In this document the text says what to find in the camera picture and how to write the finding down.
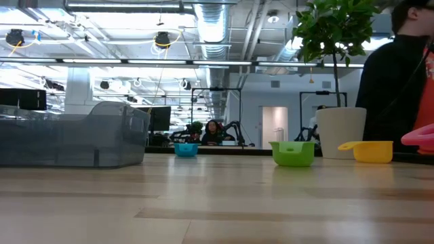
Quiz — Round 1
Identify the grey translucent plastic basket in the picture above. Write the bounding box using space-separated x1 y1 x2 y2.
0 100 151 169

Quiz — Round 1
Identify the black metal frame stand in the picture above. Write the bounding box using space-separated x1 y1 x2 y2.
191 87 243 147
299 90 348 142

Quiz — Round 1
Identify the black computer monitor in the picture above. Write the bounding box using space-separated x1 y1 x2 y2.
137 106 172 133
0 88 47 111

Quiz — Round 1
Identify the black aluminium table frame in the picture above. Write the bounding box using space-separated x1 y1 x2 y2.
144 145 434 166

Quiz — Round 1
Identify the green measuring cup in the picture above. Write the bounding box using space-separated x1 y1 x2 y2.
269 140 317 167

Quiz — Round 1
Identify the black ceiling cable reel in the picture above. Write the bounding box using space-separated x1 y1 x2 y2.
154 30 172 50
5 28 25 47

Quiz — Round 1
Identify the yellow measuring cup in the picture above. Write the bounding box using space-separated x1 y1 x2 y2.
337 140 394 164

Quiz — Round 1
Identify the long ceiling light strip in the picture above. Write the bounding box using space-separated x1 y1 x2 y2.
0 58 366 68

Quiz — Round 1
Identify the silver ventilation duct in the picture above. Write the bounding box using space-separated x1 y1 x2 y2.
193 2 232 119

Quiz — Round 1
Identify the small teal measuring cup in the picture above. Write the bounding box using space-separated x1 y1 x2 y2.
173 142 200 158

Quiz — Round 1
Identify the white plant pot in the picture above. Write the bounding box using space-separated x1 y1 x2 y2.
315 106 368 160

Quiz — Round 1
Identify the person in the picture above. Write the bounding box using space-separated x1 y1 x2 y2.
307 104 327 140
355 0 434 154
200 119 235 146

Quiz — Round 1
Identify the red measuring cup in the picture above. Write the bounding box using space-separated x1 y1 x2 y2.
400 123 434 156

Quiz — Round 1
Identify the green leafy plant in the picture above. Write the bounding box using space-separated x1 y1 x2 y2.
292 0 382 108

